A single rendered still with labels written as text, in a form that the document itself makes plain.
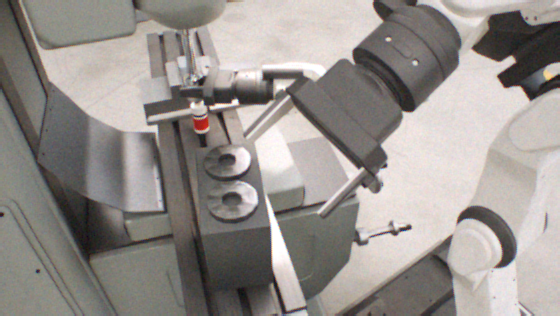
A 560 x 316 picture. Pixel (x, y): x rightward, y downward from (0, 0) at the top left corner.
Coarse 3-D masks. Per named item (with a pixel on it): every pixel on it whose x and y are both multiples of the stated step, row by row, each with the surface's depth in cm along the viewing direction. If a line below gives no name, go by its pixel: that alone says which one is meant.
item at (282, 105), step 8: (280, 96) 46; (288, 96) 45; (272, 104) 46; (280, 104) 45; (288, 104) 47; (264, 112) 46; (272, 112) 45; (280, 112) 47; (256, 120) 46; (264, 120) 45; (272, 120) 47; (248, 128) 46; (256, 128) 46; (264, 128) 47; (248, 136) 46; (256, 136) 47
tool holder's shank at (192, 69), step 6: (186, 36) 100; (186, 42) 101; (192, 42) 102; (186, 48) 103; (192, 48) 103; (186, 54) 104; (192, 54) 104; (186, 60) 105; (192, 60) 105; (186, 66) 106; (192, 66) 106; (186, 72) 107; (192, 72) 107
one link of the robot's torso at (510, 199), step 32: (544, 96) 66; (512, 128) 72; (544, 128) 67; (512, 160) 76; (544, 160) 71; (480, 192) 89; (512, 192) 82; (544, 192) 82; (512, 224) 85; (544, 224) 90; (512, 256) 86
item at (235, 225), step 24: (240, 144) 93; (216, 168) 86; (240, 168) 86; (216, 192) 82; (240, 192) 82; (264, 192) 84; (216, 216) 78; (240, 216) 78; (264, 216) 79; (216, 240) 78; (240, 240) 79; (264, 240) 80; (216, 264) 83; (240, 264) 84; (264, 264) 85; (216, 288) 88
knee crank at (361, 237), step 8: (392, 224) 152; (400, 224) 153; (408, 224) 156; (360, 232) 148; (368, 232) 151; (376, 232) 151; (384, 232) 151; (392, 232) 153; (360, 240) 148; (368, 240) 148
